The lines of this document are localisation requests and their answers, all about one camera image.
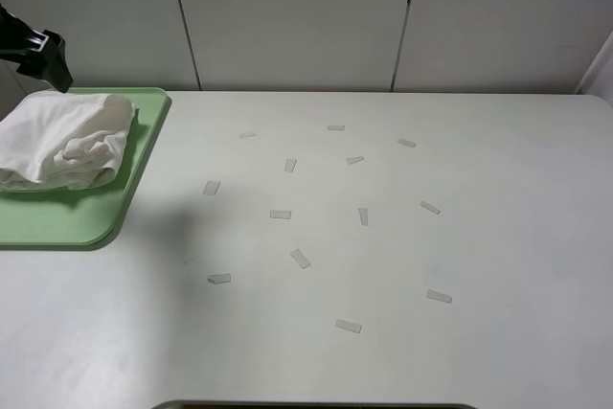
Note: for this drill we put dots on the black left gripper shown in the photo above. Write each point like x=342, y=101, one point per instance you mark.
x=42, y=54

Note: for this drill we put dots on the white short sleeve t-shirt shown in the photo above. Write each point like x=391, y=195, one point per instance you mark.
x=54, y=140

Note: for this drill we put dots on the green plastic tray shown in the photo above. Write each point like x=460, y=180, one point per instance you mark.
x=81, y=220

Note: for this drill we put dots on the white tape piece left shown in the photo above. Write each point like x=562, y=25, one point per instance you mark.
x=211, y=188

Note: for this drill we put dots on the white tape piece rear-left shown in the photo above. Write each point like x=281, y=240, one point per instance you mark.
x=247, y=135

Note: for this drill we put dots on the white tape piece centre-mid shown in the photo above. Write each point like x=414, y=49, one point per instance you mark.
x=280, y=214

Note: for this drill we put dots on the white tape piece front-left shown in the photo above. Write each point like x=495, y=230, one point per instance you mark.
x=224, y=278

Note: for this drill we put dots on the white tape piece middle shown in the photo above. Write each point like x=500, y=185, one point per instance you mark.
x=354, y=160

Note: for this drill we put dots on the white tape piece centre-low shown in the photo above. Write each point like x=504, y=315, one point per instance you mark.
x=299, y=257

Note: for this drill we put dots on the white tape piece centre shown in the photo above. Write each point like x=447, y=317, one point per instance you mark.
x=364, y=216

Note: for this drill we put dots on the white tape piece rear-right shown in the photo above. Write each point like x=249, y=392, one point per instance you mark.
x=407, y=143

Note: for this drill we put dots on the white tape piece front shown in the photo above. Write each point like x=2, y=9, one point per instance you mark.
x=348, y=326

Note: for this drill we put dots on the white tape piece right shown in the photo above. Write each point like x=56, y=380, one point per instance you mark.
x=430, y=208

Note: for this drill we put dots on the white tape piece front-right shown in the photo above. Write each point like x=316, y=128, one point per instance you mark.
x=438, y=296

